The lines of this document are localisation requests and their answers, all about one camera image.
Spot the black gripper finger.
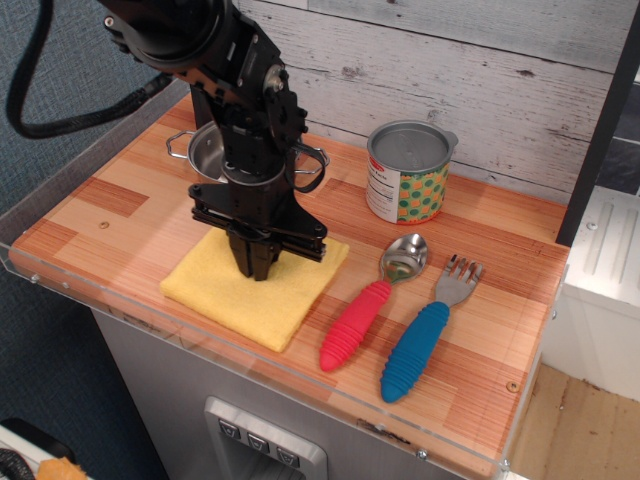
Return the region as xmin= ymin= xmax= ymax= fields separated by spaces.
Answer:
xmin=227 ymin=229 xmax=253 ymax=278
xmin=252 ymin=242 xmax=281 ymax=281

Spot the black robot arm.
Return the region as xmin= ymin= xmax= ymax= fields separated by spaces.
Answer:
xmin=103 ymin=1 xmax=329 ymax=281

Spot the orange object bottom corner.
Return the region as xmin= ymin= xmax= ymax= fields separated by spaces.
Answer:
xmin=35 ymin=457 xmax=88 ymax=480

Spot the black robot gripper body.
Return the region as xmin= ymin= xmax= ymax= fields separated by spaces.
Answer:
xmin=188 ymin=163 xmax=327 ymax=262

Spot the black vertical post right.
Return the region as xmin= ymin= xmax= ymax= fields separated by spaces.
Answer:
xmin=555 ymin=2 xmax=639 ymax=247

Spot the clear acrylic table guard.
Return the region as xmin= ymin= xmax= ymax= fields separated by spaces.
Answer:
xmin=1 ymin=86 xmax=568 ymax=479

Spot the black and white base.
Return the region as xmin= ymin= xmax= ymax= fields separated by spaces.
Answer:
xmin=1 ymin=418 xmax=76 ymax=479

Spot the white toy sink unit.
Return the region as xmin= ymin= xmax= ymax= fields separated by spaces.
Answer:
xmin=541 ymin=187 xmax=639 ymax=400

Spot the toy food can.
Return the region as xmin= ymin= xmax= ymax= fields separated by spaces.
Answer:
xmin=366 ymin=120 xmax=458 ymax=225

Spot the small steel pot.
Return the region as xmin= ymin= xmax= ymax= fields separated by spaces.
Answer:
xmin=166 ymin=122 xmax=330 ymax=187

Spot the blue handled fork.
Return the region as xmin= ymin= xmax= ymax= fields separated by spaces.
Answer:
xmin=380 ymin=255 xmax=483 ymax=403

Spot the grey toy fridge cabinet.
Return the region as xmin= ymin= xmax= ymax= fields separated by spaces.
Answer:
xmin=93 ymin=311 xmax=456 ymax=479

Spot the yellow cloth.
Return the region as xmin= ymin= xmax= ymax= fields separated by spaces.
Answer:
xmin=160 ymin=230 xmax=349 ymax=353

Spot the red handled spoon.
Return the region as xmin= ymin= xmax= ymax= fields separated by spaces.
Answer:
xmin=319 ymin=233 xmax=428 ymax=372

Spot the silver dispenser button panel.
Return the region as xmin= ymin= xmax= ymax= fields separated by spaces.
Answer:
xmin=204 ymin=396 xmax=329 ymax=479

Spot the black braided cable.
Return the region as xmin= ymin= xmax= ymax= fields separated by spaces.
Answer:
xmin=4 ymin=0 xmax=174 ymax=140

